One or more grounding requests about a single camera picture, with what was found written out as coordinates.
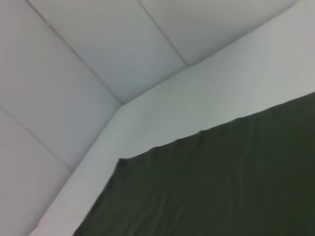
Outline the dark green FREE! t-shirt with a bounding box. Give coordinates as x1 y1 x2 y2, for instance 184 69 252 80
72 91 315 236

